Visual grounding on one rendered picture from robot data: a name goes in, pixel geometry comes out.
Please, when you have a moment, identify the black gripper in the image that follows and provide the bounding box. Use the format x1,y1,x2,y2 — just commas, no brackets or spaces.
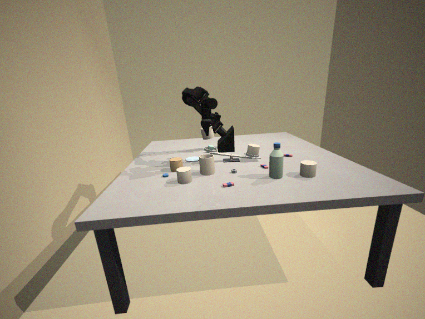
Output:
201,108,212,136

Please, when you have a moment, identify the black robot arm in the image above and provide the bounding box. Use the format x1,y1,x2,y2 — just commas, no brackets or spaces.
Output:
182,87,228,138

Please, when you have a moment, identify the orange cylinder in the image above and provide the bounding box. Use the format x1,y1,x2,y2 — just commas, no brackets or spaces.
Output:
170,157,183,172

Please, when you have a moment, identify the beige cylinder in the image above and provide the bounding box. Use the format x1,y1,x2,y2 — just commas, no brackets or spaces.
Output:
247,144,260,155
300,160,317,178
176,167,192,184
201,126,214,140

